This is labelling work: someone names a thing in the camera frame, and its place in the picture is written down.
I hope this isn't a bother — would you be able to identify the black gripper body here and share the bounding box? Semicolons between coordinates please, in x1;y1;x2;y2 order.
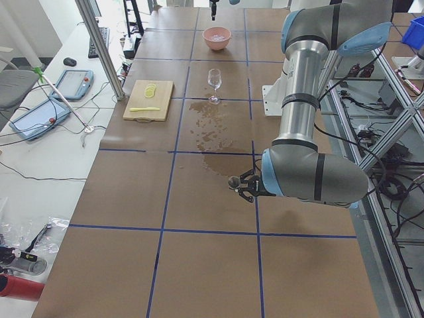
250;175;276;197

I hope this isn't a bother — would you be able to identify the steel double jigger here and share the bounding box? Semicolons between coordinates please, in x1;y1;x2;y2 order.
228;176;241;192

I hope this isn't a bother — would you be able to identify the clear wine glass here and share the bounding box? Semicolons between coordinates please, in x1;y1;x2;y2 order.
207;68;222;105

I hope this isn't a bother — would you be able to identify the clear ice cubes pile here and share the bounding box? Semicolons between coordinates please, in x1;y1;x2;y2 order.
209;34;226;42

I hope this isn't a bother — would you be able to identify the yellow plastic knife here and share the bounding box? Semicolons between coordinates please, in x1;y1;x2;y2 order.
129;107;161;112

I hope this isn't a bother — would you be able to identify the bamboo cutting board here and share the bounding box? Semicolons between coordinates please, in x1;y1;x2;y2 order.
123;80;174;121

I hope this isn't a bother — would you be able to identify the pink bowl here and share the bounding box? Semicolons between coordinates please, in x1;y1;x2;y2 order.
202;26;232;51

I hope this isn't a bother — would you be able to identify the far blue teach pendant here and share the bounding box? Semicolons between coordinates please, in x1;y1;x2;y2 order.
54;70;94;101

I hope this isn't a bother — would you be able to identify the blue teach pendant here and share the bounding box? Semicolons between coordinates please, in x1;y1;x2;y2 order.
9;99;70;141
54;70;94;101

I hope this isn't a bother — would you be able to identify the black keyboard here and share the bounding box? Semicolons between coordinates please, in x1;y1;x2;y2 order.
87;26;111;60

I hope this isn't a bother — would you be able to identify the blue storage bin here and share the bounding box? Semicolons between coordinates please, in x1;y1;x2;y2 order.
401;16;424;50

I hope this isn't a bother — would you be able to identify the black computer mouse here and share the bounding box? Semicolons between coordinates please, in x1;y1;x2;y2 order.
63;57;77;67

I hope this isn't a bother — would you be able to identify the near blue teach pendant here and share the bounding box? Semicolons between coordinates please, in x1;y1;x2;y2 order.
9;99;70;141

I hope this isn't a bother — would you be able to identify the grey office chair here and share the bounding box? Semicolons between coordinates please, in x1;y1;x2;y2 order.
1;56;38;110

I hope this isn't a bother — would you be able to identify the red cylinder bottle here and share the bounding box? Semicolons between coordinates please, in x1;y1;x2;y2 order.
1;274;44;301

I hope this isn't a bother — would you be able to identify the aluminium frame post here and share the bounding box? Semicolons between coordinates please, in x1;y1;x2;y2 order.
75;0;125;101

